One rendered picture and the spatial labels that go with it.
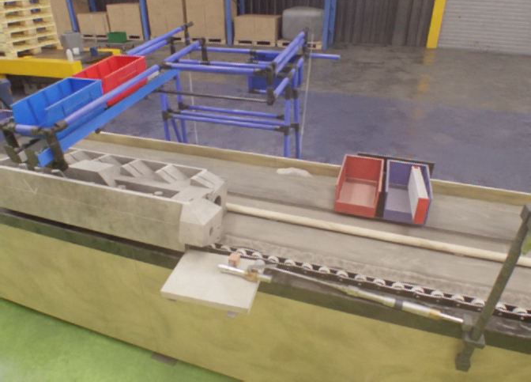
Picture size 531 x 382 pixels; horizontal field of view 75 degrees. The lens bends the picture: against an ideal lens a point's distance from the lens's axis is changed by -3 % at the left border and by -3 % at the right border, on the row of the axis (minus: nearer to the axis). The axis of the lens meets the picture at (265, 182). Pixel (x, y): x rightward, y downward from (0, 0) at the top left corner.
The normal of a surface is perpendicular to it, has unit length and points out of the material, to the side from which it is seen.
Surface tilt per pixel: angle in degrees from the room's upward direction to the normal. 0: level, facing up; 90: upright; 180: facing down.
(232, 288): 0
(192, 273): 0
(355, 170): 88
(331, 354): 90
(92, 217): 80
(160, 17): 90
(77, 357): 0
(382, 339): 90
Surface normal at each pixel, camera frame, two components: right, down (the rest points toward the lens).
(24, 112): 0.95, 0.13
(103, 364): 0.00, -0.86
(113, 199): -0.30, 0.32
